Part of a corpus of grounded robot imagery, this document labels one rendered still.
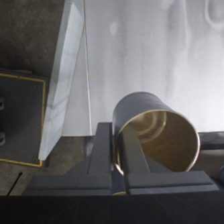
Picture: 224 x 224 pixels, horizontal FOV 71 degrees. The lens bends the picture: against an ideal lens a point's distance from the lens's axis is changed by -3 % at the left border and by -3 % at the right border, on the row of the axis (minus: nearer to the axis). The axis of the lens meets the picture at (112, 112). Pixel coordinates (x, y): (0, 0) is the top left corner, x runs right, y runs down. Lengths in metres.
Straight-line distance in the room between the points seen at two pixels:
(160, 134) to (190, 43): 0.18
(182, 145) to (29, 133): 1.18
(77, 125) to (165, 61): 0.20
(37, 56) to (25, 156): 0.79
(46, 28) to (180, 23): 1.26
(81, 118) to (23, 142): 1.05
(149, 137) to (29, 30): 1.41
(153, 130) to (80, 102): 0.15
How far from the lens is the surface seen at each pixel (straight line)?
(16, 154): 1.42
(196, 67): 0.33
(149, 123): 0.21
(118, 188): 0.29
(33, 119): 1.23
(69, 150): 1.63
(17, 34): 1.57
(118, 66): 0.29
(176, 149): 0.18
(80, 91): 0.30
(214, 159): 0.40
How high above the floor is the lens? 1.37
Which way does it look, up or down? 74 degrees down
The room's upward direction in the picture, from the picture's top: 179 degrees clockwise
